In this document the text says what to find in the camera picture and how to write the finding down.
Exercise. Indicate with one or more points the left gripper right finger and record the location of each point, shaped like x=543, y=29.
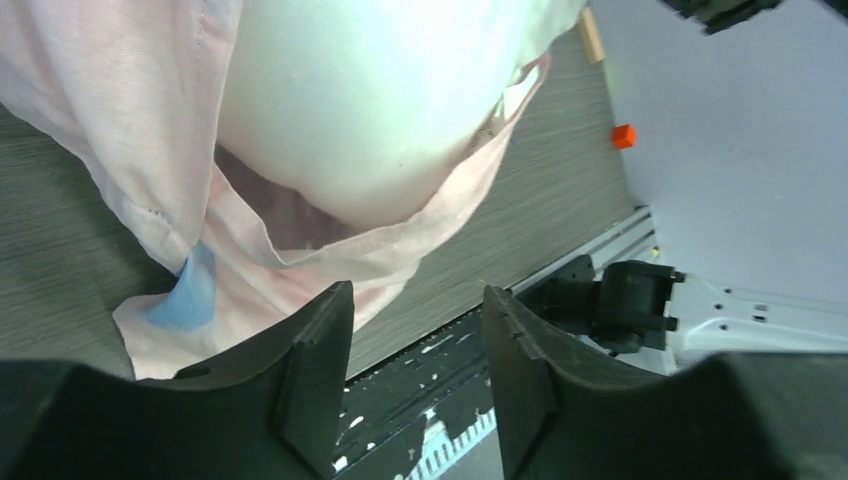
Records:
x=567, y=411

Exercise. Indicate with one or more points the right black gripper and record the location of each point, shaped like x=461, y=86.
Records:
x=715, y=16

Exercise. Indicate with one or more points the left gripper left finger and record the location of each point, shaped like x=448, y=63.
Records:
x=267, y=408

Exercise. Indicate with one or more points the white pillow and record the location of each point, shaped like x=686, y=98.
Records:
x=364, y=107

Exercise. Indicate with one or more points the pink pillowcase with blue script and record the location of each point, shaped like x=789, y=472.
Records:
x=134, y=90

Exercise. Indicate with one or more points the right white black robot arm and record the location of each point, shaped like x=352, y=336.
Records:
x=741, y=159

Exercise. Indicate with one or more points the wooden small block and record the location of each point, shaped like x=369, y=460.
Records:
x=590, y=36

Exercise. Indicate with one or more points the orange small block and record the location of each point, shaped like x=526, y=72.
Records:
x=624, y=136

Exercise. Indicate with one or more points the black paint-chipped base rail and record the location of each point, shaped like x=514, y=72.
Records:
x=416, y=414

